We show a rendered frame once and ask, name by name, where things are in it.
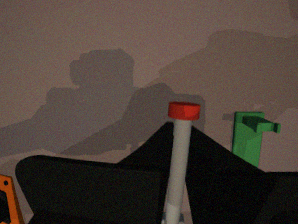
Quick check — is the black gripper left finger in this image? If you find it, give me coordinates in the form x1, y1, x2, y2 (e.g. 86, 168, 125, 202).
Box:
15, 121, 174, 224

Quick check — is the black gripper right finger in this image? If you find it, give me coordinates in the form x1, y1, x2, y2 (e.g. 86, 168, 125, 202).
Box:
185, 125, 298, 224

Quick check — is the grey pin with red cap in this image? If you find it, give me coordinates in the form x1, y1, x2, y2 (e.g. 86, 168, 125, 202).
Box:
164, 101, 200, 224

